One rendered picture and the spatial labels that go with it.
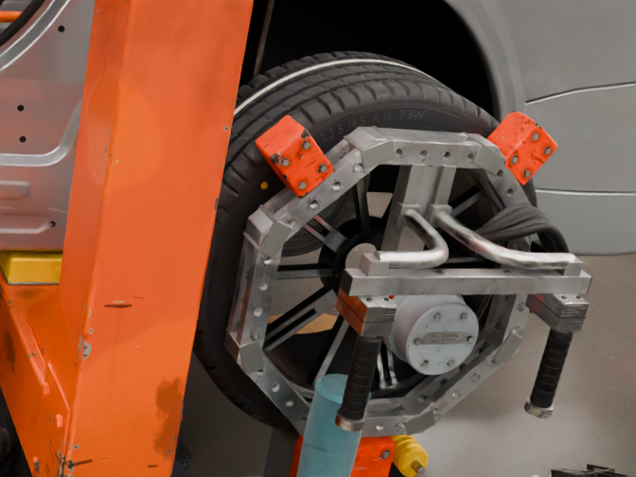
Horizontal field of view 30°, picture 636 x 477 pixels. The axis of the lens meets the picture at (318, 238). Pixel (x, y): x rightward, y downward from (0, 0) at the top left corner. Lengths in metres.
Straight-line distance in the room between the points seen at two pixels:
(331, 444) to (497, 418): 1.67
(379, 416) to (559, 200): 0.75
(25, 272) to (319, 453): 0.63
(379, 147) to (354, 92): 0.12
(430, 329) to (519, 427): 1.70
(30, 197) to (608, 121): 1.20
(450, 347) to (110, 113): 0.67
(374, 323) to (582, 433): 1.97
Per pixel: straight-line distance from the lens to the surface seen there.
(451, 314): 1.83
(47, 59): 2.05
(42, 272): 2.17
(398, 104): 1.91
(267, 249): 1.80
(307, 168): 1.78
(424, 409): 2.11
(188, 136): 1.55
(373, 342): 1.68
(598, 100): 2.54
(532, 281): 1.82
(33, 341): 1.99
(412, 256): 1.69
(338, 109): 1.86
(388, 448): 2.10
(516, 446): 3.40
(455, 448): 3.30
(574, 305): 1.85
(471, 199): 2.08
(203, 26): 1.51
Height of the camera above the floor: 1.62
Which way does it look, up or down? 21 degrees down
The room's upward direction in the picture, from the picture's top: 12 degrees clockwise
